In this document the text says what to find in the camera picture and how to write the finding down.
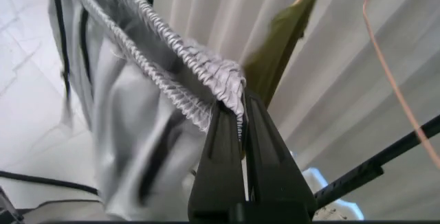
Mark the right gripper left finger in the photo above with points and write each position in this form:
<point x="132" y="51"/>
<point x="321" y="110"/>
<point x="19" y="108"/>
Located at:
<point x="220" y="169"/>

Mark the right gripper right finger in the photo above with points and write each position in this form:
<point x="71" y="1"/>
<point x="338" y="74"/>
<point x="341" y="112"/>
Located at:
<point x="271" y="169"/>

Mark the pale grey shorts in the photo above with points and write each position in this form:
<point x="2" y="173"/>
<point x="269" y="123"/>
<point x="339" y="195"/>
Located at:
<point x="130" y="114"/>

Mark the green long-sleeved shirt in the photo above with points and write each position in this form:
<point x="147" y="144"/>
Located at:
<point x="275" y="45"/>

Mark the white curtain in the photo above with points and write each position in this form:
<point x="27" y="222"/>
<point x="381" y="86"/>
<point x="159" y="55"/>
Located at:
<point x="343" y="62"/>

